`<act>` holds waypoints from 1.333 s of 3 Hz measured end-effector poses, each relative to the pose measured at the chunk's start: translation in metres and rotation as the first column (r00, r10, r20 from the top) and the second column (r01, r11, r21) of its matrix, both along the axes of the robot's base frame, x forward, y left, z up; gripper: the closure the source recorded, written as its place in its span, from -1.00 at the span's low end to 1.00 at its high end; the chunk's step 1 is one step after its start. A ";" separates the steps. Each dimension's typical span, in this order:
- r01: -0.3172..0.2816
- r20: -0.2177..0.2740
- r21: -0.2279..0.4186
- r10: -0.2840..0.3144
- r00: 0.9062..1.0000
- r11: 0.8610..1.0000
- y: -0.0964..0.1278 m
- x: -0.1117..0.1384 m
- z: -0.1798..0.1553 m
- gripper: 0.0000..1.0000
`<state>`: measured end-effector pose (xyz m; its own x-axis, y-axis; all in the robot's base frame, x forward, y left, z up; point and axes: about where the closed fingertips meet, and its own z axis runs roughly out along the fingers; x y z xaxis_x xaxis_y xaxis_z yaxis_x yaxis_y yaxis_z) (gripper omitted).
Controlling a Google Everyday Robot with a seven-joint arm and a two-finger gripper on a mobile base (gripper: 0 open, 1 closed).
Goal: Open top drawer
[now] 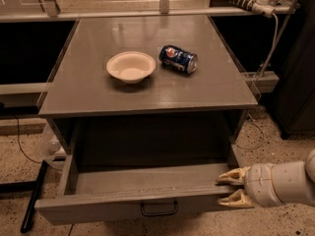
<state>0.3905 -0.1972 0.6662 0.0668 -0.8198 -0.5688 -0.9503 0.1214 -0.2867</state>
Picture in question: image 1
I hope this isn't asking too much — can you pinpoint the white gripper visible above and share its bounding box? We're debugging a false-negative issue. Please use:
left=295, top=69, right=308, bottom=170
left=216, top=163, right=283, bottom=208

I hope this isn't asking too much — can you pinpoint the grey top drawer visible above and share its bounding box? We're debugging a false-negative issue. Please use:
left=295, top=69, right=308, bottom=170
left=35, top=146, right=244, bottom=225

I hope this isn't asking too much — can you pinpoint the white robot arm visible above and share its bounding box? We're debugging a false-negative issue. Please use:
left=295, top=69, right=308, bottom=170
left=217, top=149, right=315, bottom=208

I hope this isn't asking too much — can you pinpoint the grey drawer cabinet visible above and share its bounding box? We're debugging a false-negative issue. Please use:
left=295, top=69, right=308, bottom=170
left=39, top=16, right=257, bottom=171

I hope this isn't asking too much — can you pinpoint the dark cabinet at right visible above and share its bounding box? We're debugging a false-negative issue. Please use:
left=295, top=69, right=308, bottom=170
left=267, top=0, right=315, bottom=140

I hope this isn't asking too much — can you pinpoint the blue Pepsi soda can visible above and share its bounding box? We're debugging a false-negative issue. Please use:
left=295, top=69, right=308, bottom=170
left=158, top=45, right=198, bottom=74

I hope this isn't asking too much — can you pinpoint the white paper bowl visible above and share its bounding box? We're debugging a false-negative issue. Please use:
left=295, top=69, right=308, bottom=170
left=106, top=51, right=156, bottom=84

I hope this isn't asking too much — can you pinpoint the white power strip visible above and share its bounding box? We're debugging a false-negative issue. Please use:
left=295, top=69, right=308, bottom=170
left=227, top=0, right=275, bottom=18

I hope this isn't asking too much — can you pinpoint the black metal stand leg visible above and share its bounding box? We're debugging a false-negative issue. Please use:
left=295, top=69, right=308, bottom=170
left=0, top=161, right=48, bottom=234

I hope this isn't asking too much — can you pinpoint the white power cable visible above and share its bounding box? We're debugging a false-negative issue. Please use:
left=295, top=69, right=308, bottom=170
left=253, top=13, right=280, bottom=81

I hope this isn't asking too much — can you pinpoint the thin black wall cable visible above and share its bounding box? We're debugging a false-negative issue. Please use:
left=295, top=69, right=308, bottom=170
left=11, top=115, right=43, bottom=165

